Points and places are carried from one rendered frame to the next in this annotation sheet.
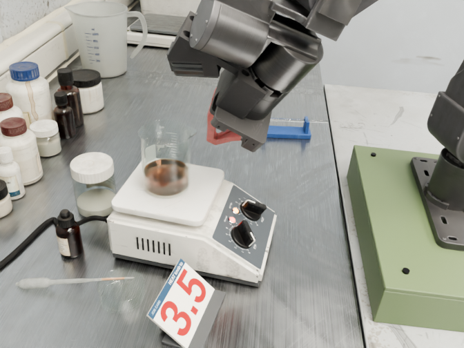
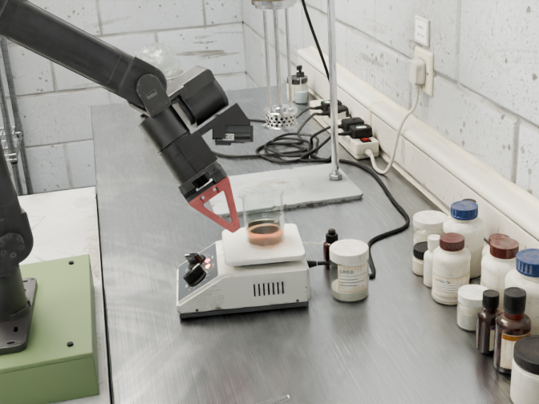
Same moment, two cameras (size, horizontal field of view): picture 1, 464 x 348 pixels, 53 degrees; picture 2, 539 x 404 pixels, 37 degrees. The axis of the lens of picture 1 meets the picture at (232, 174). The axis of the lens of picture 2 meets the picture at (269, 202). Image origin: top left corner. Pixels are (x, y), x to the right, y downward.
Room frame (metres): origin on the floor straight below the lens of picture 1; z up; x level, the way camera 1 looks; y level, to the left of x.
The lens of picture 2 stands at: (1.58, -0.20, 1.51)
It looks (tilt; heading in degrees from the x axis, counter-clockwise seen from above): 22 degrees down; 165
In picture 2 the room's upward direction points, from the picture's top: 3 degrees counter-clockwise
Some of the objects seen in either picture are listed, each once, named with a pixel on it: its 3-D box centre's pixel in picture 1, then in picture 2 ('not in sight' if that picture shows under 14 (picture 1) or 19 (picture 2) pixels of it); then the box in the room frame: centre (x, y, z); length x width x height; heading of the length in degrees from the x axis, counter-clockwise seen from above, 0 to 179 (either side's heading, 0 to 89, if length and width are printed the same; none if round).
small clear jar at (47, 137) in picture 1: (45, 138); (473, 308); (0.70, 0.33, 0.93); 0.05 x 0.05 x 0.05
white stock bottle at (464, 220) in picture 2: not in sight; (463, 238); (0.55, 0.39, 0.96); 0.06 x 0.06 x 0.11
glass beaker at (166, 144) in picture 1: (168, 160); (261, 218); (0.49, 0.08, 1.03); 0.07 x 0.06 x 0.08; 94
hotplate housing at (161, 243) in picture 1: (190, 218); (247, 271); (0.49, 0.05, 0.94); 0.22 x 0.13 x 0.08; 79
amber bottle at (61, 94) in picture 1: (63, 114); (489, 321); (0.76, 0.31, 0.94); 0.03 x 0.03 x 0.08
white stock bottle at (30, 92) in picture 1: (30, 100); (532, 299); (0.76, 0.37, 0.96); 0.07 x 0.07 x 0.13
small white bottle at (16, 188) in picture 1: (9, 172); (433, 260); (0.57, 0.33, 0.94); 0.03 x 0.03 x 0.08
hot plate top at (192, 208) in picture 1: (170, 188); (262, 244); (0.49, 0.08, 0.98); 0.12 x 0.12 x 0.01; 79
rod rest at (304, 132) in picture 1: (285, 126); not in sight; (0.81, -0.10, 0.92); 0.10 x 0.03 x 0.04; 93
